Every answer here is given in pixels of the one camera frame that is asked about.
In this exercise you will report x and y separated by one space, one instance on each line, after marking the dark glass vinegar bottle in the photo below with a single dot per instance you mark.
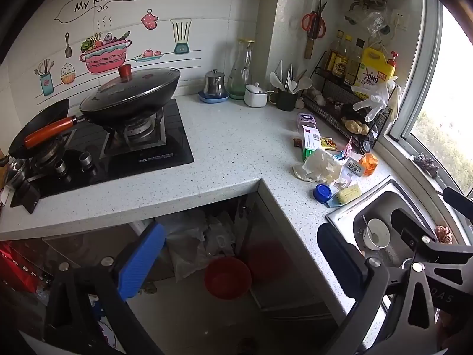
354 66

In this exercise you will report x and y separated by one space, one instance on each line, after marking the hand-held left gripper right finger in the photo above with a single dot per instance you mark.
338 259

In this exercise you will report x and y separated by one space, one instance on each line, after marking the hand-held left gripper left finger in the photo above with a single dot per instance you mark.
142 262

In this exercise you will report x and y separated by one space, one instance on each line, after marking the yellow sponge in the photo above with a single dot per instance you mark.
350 191

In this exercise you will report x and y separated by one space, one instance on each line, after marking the orange snack wrapper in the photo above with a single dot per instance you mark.
368 163

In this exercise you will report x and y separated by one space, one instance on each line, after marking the metal stove knob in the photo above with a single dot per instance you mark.
61 169
87 159

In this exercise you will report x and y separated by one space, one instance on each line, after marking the green and white carton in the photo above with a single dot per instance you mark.
311 140

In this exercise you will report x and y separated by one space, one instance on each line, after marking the red printed carton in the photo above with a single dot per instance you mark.
18 266

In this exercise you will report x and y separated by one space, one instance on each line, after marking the glass lid with red knob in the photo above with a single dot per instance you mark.
140 85

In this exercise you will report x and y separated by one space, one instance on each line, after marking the yellow detergent jug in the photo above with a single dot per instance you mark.
373 68

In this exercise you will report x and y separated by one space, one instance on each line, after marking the black glass gas stove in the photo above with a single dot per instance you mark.
173 144

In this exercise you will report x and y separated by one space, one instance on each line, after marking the blue round lid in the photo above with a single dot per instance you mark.
322 192

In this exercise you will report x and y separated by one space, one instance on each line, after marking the white ceramic jar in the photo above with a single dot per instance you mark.
255 98

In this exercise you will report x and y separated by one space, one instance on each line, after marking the kitchen wall decal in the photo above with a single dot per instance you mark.
107 59

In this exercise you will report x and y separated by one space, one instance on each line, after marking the steel sink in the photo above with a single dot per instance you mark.
384 207

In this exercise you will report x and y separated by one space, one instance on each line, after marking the glass cabinet door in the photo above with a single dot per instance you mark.
85 244

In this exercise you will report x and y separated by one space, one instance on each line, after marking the clear plastic bag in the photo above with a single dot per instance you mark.
375 22

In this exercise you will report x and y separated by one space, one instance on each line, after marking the light blue plastic piece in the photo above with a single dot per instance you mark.
334 201

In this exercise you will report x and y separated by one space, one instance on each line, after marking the crumpled white packaging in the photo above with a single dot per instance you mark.
220 236

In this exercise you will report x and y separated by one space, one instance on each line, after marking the dark scouring pad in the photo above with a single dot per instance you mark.
427 164

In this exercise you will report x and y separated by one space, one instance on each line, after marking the metal spoon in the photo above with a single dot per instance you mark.
369 227

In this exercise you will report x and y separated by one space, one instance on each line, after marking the bunch of pale chopsticks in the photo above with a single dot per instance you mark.
291 77

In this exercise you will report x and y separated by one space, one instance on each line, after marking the dark soy sauce bottle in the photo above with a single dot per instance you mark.
332 59

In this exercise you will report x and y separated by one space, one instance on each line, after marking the pink cloth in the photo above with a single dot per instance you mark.
443 233

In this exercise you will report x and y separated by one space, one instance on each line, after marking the black frying pan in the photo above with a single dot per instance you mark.
44 116

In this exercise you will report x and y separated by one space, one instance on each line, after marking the red plastic basin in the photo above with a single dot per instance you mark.
227 277

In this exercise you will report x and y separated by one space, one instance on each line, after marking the beige rubber glove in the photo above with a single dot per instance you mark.
395 100

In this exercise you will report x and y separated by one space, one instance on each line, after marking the crumpled white plastic bag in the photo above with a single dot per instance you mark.
317 166

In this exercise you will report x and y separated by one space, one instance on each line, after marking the dark green mug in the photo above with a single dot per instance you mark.
286 100

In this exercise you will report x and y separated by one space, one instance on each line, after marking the yellow sachet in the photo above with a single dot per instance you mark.
328 143

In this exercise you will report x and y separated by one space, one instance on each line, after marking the small black block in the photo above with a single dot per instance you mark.
27 196

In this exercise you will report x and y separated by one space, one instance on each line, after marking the ginger root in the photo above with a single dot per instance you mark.
356 126

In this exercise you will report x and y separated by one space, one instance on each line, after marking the glass pitcher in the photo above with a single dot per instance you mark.
240 70

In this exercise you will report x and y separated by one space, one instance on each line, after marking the steel oil pot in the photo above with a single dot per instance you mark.
214 85

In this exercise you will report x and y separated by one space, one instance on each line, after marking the red cap bottle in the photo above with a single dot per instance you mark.
392 61

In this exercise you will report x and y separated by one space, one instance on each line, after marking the white wall socket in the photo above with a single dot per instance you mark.
401 18

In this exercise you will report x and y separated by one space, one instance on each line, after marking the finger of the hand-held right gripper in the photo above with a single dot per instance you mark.
410 225
458 196

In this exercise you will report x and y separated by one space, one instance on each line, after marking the blue dish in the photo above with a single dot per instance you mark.
207 99

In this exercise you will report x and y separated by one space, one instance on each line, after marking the purple and white small bottle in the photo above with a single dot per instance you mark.
306 121

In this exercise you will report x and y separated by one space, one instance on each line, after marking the white labelled sachet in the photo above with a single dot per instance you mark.
353 168

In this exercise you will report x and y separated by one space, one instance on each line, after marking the brown sachet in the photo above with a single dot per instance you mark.
298 142

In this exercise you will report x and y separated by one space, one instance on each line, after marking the dried red chillies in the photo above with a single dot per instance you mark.
334 104

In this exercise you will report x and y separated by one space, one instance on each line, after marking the white rubber glove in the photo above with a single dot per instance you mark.
377 98

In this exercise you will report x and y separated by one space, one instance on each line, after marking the yellow label sauce bottle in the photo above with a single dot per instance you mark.
342 67

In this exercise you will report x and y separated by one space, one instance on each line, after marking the white plastic spoon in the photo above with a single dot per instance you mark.
305 82
274 78

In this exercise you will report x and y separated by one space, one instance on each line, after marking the frosted cabinet door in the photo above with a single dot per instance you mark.
281 266

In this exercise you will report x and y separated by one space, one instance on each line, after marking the garlic bulbs cluster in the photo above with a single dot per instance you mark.
317 98

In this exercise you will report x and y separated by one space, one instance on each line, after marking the dark brown produce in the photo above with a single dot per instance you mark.
354 110

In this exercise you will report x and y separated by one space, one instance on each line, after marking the white bowl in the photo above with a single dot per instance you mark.
380 229

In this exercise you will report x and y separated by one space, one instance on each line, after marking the window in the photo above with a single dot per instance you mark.
447 81

